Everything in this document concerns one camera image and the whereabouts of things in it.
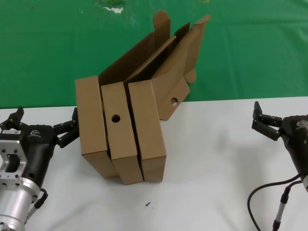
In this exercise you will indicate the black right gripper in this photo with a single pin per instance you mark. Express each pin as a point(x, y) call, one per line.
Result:
point(297, 142)

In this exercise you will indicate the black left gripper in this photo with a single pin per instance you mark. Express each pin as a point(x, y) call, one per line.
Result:
point(38, 149)

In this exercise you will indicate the brown cardboard box side hole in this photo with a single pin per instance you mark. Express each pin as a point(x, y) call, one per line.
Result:
point(146, 120)

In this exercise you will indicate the plain brown cardboard box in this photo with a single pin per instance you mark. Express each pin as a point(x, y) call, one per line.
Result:
point(90, 115)

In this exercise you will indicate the brown cardboard box front hole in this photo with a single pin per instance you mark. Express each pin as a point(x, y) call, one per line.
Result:
point(120, 144)

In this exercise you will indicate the green backdrop cloth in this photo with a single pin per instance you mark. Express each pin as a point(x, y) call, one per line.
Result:
point(48, 60)

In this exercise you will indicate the white table cloth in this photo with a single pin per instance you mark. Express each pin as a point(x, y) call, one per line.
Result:
point(216, 192)

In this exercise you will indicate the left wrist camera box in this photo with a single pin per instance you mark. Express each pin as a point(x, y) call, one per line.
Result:
point(10, 134)

